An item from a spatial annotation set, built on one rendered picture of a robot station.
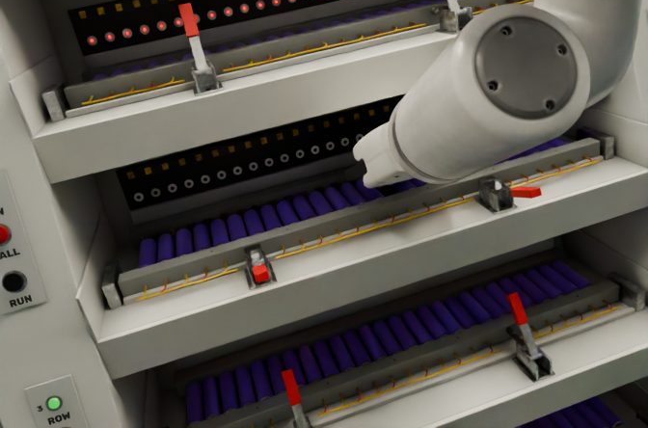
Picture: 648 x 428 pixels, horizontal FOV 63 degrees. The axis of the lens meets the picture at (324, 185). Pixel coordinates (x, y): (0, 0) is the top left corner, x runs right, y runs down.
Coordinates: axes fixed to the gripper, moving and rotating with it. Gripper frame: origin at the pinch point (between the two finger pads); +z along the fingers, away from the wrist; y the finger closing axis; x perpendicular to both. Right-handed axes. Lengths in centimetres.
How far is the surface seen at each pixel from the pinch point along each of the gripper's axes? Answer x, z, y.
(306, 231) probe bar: 4.2, -2.0, 11.4
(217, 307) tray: 8.9, -6.0, 21.9
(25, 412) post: 12.8, -5.4, 40.4
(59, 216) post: -3.2, -7.6, 33.2
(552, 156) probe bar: 3.8, -1.8, -18.5
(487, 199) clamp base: 6.4, -3.7, -8.4
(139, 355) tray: 11.1, -4.8, 30.0
